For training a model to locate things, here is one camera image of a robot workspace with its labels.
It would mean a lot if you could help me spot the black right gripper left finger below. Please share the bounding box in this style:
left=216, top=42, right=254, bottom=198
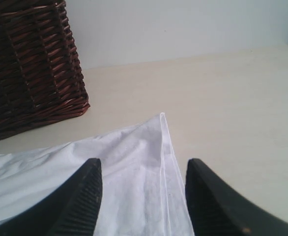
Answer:
left=0, top=158, right=102, bottom=236

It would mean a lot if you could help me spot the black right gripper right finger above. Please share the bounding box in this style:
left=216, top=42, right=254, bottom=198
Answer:
left=185, top=158, right=288, bottom=236

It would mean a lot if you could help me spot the white t-shirt red lettering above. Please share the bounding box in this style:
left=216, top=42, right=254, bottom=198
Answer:
left=0, top=114, right=194, bottom=236

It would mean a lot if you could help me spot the dark brown wicker basket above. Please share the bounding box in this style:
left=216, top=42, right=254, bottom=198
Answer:
left=0, top=0, right=90, bottom=140

